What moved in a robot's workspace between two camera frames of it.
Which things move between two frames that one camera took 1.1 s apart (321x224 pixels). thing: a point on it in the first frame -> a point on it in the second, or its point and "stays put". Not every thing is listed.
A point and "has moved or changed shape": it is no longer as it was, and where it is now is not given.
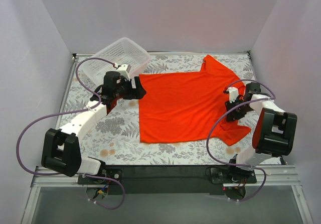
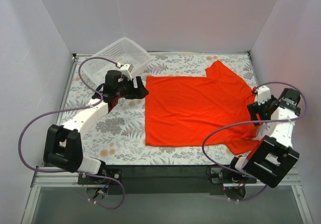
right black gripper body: x=234 y=110 -> x=256 y=111
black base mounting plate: x=168 y=180 stays put
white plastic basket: x=123 y=51 stays put
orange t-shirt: x=182 y=107 has moved or changed shape
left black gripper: x=133 y=89 stays put
